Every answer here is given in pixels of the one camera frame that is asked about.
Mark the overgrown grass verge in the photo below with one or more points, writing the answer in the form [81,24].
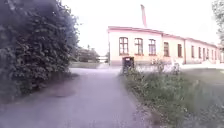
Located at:
[173,96]

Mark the dark waste bin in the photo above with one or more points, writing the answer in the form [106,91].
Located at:
[128,63]

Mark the long yellow building red roof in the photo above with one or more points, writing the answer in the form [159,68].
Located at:
[150,46]

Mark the grey asphalt path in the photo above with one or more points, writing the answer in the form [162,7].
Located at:
[90,100]

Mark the distant trees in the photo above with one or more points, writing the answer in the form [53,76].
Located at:
[87,55]

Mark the large dark green bush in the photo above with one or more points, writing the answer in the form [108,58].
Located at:
[33,43]

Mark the tall chimney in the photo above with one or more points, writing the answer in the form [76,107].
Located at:
[143,16]

